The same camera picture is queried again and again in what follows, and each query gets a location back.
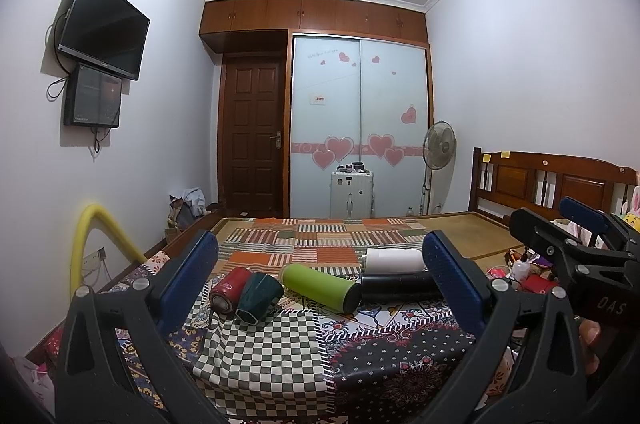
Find dark green mug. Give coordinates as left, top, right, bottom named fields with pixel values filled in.
left=235, top=272, right=284, bottom=326

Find wall-mounted black television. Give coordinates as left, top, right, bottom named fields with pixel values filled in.
left=56, top=0, right=151, bottom=80

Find white thermos cup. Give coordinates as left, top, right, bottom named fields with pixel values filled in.
left=363, top=248, right=424, bottom=275

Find colourful patchwork bed sheet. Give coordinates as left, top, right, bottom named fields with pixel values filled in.
left=44, top=216, right=507, bottom=424

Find black thermos bottle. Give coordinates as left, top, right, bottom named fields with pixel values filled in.
left=360, top=271, right=444, bottom=303

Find yellow foam tube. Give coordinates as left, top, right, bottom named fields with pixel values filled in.
left=68, top=201, right=149, bottom=299

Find green white checkered cloth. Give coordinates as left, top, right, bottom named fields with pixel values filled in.
left=192, top=310, right=335, bottom=420

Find standing electric fan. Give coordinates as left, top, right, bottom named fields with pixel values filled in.
left=419, top=121, right=457, bottom=215

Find dark wooden door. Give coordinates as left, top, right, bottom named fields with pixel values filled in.
left=217, top=54, right=284, bottom=217

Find wall power socket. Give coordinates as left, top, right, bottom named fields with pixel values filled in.
left=81, top=247, right=106, bottom=277

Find wooden bed headboard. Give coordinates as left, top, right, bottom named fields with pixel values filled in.
left=469, top=147, right=638, bottom=222

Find lime green thermos bottle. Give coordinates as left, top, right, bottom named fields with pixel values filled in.
left=281, top=263, right=361, bottom=314

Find wooden overhead cabinets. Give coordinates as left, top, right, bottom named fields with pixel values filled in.
left=200, top=0, right=428, bottom=53

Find white appliance box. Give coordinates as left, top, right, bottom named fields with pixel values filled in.
left=330, top=170, right=374, bottom=219

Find red thermos cup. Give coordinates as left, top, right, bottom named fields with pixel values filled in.
left=209, top=267, right=252, bottom=315

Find small black wall monitor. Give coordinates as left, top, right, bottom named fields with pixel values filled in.
left=63, top=64, right=122, bottom=128

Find small white bottle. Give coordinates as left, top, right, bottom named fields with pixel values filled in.
left=510, top=259, right=530, bottom=284

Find clothes pile in corner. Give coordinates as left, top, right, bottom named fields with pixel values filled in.
left=167, top=188, right=208, bottom=230

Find frosted wardrobe with hearts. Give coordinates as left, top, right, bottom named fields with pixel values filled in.
left=290, top=36, right=430, bottom=218

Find red box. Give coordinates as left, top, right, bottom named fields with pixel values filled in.
left=521, top=274, right=558, bottom=295

